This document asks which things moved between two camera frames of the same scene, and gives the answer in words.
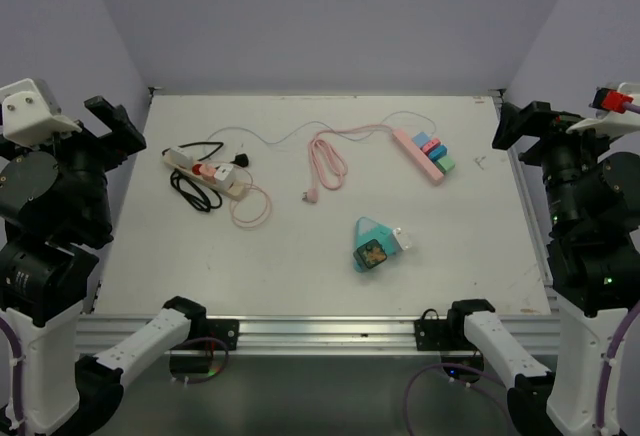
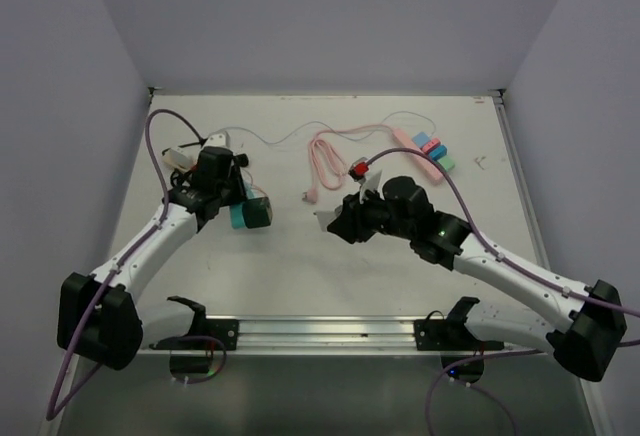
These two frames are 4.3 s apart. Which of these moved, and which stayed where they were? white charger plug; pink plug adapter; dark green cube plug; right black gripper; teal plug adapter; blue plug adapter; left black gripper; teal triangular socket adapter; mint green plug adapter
Moved: dark green cube plug; left black gripper; white charger plug; teal triangular socket adapter; right black gripper
Stayed: mint green plug adapter; blue plug adapter; pink plug adapter; teal plug adapter
